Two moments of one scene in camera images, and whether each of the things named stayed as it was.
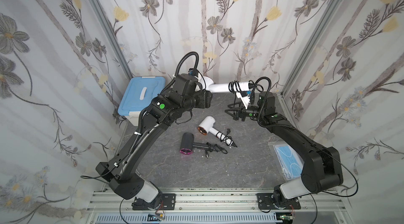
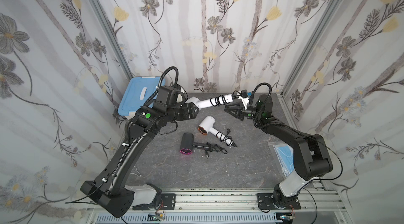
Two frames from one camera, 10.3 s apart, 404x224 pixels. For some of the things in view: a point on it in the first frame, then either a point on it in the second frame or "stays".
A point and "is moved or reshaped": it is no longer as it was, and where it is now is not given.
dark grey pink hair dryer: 187,143 stays
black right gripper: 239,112 stays
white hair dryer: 206,125 stays
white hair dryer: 206,83 is moved or reshaped
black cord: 226,138 stays
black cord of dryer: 234,87 -> 221,100
